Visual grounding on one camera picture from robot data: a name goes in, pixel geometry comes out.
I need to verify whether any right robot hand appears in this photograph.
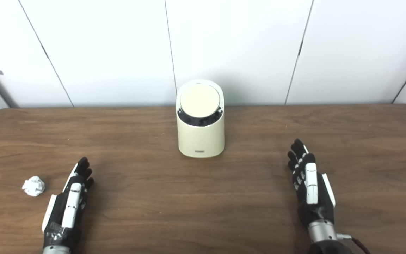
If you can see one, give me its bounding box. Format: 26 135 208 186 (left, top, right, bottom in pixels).
287 139 336 228

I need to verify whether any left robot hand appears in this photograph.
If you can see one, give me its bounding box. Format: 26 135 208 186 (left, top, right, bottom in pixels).
42 157 94 247

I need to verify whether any white paper ball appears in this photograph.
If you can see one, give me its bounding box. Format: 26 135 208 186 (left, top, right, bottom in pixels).
22 176 45 197

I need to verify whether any cream-colored bin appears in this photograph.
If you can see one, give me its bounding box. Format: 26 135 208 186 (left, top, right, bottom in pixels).
176 79 225 158

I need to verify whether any cream round bin lid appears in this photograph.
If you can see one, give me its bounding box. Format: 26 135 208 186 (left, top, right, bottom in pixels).
180 84 221 119

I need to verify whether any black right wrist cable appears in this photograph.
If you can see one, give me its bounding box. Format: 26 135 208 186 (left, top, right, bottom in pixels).
337 234 371 254

